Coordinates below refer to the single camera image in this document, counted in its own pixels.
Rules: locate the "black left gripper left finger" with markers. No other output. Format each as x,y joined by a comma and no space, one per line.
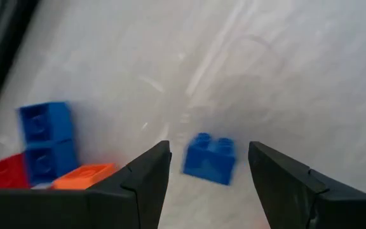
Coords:
106,210

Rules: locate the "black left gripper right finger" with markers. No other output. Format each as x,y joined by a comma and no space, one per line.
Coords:
297,206

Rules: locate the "small orange block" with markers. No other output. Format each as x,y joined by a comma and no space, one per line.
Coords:
84,175

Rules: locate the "medium blue block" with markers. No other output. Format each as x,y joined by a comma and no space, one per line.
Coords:
48,143

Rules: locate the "small blue block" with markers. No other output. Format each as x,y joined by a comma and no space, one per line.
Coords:
210,160

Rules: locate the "small red block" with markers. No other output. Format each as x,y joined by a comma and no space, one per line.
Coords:
6,171

